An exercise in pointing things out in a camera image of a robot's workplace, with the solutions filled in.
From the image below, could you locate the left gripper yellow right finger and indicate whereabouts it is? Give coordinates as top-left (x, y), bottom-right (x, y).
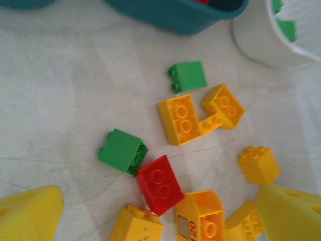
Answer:
top-left (255, 184), bottom-right (321, 241)

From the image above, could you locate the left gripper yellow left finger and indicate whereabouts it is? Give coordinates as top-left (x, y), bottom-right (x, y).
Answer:
top-left (0, 185), bottom-right (65, 241)

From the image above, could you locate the green lego brick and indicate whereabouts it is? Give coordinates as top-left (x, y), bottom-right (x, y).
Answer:
top-left (275, 20), bottom-right (297, 43)
top-left (167, 60), bottom-right (208, 94)
top-left (271, 0), bottom-right (284, 15)
top-left (97, 128), bottom-right (149, 178)

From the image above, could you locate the yellow curved lego brick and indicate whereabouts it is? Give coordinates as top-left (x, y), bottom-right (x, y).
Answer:
top-left (225, 199), bottom-right (264, 241)

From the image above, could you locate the yellow lego brick with sticker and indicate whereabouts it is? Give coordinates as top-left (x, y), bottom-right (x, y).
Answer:
top-left (175, 190), bottom-right (226, 241)

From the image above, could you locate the small yellow lego brick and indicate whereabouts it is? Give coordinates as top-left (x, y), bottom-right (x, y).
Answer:
top-left (198, 115), bottom-right (223, 132)

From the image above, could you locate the white plastic container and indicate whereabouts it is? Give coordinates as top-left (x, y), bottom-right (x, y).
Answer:
top-left (231, 0), bottom-right (321, 70)

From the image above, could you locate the teal plastic container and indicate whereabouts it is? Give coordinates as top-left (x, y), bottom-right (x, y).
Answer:
top-left (104, 0), bottom-right (249, 36)

